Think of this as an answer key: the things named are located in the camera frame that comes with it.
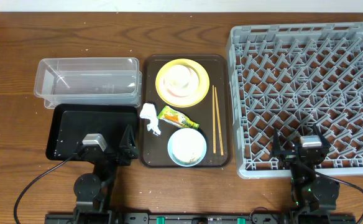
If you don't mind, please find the grey plastic dishwasher rack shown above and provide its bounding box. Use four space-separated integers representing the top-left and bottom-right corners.
226 22 363 179

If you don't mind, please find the cream white cup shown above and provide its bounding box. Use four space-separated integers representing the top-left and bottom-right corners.
165 65 191 87

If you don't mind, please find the dark brown serving tray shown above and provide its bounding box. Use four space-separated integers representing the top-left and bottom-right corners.
139 55 233 168

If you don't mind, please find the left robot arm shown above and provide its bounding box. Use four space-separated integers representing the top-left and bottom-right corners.
72 125 139 223

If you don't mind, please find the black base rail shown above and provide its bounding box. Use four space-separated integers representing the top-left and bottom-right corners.
44 212 356 224

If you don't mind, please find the clear plastic waste bin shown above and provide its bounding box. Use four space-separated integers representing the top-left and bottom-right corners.
34 57 142 109

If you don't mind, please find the pink bowl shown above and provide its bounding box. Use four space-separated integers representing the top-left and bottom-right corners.
163 66 200 97

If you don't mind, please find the black plastic tray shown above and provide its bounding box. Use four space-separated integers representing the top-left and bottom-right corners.
45 104 138 161

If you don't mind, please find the green yellow snack wrapper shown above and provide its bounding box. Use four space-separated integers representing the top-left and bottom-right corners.
157 106 200 130

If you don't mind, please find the light blue bowl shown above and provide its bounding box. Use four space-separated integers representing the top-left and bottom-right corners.
167 128 207 167

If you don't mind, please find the yellow plate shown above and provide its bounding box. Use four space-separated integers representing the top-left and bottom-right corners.
155 58 210 108

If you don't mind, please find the left wooden chopstick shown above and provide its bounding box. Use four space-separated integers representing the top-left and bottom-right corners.
212 85 216 154

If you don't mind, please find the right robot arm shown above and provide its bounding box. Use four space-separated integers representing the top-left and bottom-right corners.
271 125 340 223

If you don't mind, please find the white tissue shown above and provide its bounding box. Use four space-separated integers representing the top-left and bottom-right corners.
139 103 161 136

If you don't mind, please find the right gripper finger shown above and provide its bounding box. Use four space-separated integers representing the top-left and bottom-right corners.
271 128 285 159
312 124 331 151

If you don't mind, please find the wooden chopstick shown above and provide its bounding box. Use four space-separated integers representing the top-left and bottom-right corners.
213 86 224 156
212 85 216 154

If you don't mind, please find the right wooden chopstick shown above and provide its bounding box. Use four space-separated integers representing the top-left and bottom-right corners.
213 86 224 156

